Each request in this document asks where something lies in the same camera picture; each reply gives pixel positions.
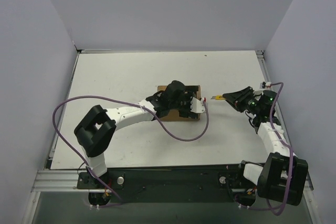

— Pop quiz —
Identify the brown cardboard express box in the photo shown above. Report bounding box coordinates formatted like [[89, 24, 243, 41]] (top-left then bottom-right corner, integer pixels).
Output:
[[161, 85, 201, 122]]

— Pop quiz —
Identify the yellow utility knife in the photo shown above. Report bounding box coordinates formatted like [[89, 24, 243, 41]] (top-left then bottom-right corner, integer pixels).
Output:
[[211, 95, 226, 100]]

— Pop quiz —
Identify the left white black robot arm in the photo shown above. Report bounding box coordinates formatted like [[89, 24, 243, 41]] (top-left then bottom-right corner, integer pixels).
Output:
[[74, 80, 205, 188]]

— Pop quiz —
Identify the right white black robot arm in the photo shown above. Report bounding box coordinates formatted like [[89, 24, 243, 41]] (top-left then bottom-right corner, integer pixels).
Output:
[[222, 83, 308, 206]]

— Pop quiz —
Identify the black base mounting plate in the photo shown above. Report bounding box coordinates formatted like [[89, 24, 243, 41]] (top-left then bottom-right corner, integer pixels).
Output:
[[77, 164, 256, 206]]

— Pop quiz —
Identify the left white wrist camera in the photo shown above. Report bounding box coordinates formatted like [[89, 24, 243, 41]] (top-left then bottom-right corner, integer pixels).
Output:
[[190, 97, 206, 114]]

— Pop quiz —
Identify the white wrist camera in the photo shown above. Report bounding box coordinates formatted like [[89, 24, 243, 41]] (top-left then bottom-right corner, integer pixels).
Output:
[[253, 82, 272, 96], [190, 97, 206, 114]]

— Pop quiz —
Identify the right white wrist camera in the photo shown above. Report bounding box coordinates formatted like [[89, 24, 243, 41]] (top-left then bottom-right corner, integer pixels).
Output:
[[253, 82, 272, 96]]

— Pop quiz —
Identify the left side aluminium rail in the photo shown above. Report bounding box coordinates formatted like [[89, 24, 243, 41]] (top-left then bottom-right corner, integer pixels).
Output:
[[46, 49, 81, 169]]

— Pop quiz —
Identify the front aluminium rail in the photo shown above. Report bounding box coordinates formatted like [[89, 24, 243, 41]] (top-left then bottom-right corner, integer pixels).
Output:
[[31, 168, 314, 193]]

